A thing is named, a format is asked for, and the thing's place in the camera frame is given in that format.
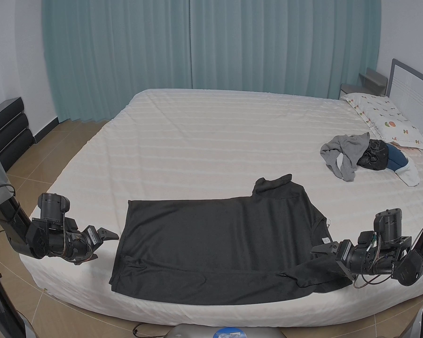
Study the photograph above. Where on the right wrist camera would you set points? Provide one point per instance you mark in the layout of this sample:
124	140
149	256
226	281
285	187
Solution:
366	239

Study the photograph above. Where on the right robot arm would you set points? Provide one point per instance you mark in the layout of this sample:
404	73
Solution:
409	266

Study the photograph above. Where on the white printed pillow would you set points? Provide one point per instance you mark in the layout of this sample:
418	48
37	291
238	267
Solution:
384	118

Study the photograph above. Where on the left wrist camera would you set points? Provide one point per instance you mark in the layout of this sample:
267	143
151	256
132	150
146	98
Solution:
71	224

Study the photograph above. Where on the pile of clothes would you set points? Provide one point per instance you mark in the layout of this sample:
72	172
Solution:
349	150

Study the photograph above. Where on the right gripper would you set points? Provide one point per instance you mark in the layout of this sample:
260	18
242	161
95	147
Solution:
359	262

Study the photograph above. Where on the grey bedside table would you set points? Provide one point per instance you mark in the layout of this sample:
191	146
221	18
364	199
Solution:
372	79

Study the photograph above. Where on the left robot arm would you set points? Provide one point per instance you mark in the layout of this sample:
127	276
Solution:
17	231

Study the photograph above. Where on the black chest of drawers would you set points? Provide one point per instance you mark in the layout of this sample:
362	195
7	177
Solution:
3	132

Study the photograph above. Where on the black T-shirt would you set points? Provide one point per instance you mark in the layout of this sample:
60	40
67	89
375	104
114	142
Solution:
215	245

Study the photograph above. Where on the bed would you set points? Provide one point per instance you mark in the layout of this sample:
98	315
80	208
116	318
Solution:
197	136

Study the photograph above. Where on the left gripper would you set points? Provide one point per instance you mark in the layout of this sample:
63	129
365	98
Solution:
83	243

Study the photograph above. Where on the blue-green curtain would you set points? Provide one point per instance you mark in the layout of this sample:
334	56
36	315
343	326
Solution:
120	48
275	30

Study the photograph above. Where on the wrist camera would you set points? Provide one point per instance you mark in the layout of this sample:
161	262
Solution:
71	224
366	239

